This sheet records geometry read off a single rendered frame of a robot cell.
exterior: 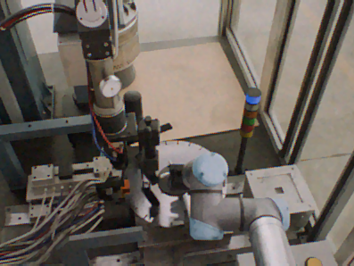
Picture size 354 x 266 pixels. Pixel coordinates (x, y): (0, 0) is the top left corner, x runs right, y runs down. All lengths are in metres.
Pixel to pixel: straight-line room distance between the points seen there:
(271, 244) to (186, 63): 1.32
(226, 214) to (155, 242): 0.43
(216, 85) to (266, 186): 0.68
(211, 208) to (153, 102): 0.97
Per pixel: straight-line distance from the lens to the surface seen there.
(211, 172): 0.89
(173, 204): 1.23
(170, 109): 1.76
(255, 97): 1.25
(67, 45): 0.93
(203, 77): 1.92
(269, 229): 0.86
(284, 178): 1.40
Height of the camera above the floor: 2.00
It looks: 49 degrees down
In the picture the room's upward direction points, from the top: straight up
